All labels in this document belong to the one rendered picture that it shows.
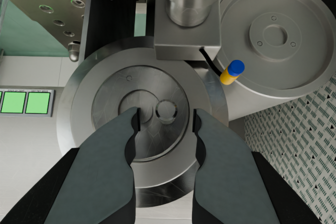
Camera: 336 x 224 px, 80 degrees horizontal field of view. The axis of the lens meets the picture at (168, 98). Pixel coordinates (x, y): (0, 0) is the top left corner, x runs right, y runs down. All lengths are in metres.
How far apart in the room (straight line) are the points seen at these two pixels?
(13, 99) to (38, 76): 2.90
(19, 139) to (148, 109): 0.49
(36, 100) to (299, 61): 0.55
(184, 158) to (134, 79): 0.07
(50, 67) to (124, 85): 3.33
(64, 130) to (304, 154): 0.25
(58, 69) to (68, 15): 2.96
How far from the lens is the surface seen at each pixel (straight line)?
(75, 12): 0.46
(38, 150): 0.58
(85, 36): 0.22
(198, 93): 0.17
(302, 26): 0.24
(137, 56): 0.18
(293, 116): 0.30
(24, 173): 0.60
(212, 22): 0.16
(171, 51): 0.16
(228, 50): 0.20
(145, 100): 0.16
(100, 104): 0.16
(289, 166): 0.31
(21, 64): 3.74
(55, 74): 3.41
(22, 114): 0.61
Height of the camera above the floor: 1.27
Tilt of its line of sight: 12 degrees down
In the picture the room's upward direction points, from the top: 179 degrees counter-clockwise
